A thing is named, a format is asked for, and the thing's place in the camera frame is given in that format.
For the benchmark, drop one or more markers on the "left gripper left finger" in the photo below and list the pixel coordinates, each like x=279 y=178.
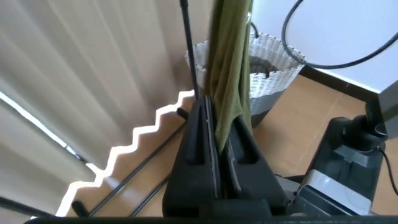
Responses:
x=192 y=180

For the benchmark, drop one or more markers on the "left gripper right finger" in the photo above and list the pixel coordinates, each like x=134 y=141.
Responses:
x=258 y=183

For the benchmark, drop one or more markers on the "green garment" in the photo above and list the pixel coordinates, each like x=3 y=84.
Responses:
x=228 y=62

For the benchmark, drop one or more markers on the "white laundry basket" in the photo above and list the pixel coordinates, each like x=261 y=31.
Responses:
x=273 y=84

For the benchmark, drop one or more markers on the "black clothes rack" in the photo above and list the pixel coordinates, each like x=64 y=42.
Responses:
x=188 y=46

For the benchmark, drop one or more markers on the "white curtain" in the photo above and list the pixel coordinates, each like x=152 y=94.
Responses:
x=93 y=62

